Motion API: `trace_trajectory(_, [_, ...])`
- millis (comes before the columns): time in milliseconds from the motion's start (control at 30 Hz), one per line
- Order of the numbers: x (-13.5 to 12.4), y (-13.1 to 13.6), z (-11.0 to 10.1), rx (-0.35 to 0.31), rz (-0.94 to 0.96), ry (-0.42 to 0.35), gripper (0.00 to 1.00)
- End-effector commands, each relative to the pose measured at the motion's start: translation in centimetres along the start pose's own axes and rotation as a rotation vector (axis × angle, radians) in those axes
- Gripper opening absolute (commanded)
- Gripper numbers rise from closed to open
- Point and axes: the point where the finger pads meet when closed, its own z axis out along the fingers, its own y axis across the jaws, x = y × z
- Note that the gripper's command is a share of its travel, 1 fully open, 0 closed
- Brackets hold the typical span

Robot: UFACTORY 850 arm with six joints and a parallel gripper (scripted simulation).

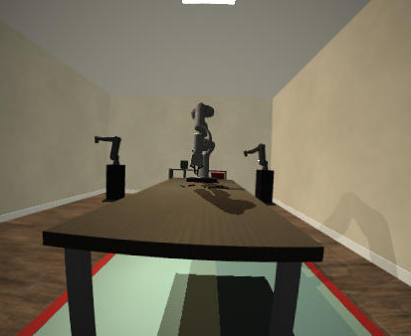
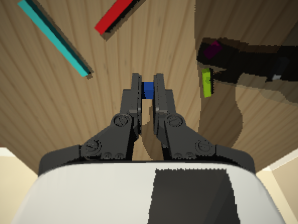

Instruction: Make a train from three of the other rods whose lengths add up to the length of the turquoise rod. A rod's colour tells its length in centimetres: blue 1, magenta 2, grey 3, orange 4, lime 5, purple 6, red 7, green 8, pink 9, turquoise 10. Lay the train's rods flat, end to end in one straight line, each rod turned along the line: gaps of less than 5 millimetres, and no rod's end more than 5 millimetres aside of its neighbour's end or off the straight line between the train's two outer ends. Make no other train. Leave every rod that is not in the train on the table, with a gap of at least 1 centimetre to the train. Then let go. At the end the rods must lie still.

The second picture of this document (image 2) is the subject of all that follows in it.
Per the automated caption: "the lime green rod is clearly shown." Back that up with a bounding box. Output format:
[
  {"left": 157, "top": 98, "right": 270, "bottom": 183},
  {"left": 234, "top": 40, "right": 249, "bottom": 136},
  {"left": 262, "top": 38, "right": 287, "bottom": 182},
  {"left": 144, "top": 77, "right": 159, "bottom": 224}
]
[{"left": 202, "top": 68, "right": 211, "bottom": 97}]

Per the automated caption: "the red rod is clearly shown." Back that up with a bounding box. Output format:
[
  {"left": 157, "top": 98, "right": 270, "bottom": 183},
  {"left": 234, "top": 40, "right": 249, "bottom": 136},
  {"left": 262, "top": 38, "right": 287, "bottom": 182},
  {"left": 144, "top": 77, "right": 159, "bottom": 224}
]
[{"left": 95, "top": 0, "right": 133, "bottom": 34}]

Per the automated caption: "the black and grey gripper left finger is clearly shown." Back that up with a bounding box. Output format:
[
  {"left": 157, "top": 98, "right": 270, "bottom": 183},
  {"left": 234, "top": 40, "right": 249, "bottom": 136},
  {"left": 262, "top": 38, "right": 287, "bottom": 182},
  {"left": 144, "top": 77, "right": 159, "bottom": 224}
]
[{"left": 38, "top": 73, "right": 142, "bottom": 177}]

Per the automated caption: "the magenta rectangular block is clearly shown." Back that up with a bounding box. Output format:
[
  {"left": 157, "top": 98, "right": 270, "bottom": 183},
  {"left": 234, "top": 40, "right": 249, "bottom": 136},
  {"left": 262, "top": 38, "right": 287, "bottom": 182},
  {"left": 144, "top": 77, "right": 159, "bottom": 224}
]
[{"left": 203, "top": 41, "right": 222, "bottom": 60}]

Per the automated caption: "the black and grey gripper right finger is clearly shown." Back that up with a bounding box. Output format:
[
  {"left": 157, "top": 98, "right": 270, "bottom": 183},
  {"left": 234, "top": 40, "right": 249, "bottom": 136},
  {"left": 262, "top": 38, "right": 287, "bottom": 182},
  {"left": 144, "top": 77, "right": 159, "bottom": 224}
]
[{"left": 153, "top": 74, "right": 256, "bottom": 175}]

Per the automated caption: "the turquoise rod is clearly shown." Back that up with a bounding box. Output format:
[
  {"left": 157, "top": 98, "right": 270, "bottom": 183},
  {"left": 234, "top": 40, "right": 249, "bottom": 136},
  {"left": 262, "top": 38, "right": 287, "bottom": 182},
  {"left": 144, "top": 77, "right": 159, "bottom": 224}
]
[{"left": 17, "top": 0, "right": 90, "bottom": 77}]

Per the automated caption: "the small blue cube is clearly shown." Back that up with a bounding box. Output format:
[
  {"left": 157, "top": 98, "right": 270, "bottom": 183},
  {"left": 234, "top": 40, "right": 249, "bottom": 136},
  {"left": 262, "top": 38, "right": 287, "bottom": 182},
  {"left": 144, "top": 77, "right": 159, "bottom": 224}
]
[{"left": 142, "top": 82, "right": 154, "bottom": 99}]

